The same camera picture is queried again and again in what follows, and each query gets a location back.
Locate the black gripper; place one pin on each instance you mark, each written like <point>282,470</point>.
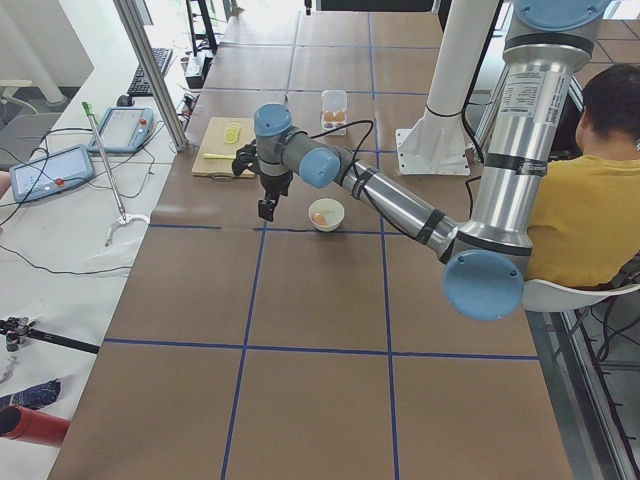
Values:
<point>275,184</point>

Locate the brown egg from bowl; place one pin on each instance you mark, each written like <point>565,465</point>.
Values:
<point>319,218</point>

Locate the red cylinder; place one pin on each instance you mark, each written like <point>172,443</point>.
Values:
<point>32,426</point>

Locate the white bowl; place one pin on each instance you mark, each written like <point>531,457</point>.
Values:
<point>333,211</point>

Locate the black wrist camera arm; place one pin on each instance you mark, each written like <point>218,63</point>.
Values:
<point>245,160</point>

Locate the far teach pendant tablet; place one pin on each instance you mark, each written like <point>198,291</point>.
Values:
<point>123,130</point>

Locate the blue patterned cloth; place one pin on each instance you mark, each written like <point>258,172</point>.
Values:
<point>35,397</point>

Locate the white chair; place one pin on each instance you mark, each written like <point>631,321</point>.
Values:
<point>570,295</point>

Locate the yellow plastic knife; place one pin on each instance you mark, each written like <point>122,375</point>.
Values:
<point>212,156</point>

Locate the black computer mouse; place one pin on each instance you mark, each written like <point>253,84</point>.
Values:
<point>125,101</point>

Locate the black tripod clamp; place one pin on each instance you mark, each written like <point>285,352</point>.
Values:
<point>17,330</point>

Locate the bamboo cutting board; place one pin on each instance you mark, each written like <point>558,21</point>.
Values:
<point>213,142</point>

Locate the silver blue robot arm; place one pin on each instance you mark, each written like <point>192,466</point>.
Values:
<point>485,258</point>

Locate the clear plastic egg box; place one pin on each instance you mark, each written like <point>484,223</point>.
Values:
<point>334,100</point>

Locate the metal grabber stick green tip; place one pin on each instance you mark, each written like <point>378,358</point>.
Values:
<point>124,218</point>

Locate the person in yellow shirt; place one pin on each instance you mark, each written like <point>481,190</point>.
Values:
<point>585,222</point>

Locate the teach pendant tablet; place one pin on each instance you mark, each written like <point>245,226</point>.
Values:
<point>123,130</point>
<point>58,172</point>

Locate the near teach pendant tablet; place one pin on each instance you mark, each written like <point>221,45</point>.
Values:
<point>58,172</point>

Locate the aluminium frame post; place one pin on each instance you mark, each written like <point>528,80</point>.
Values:
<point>133,25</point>

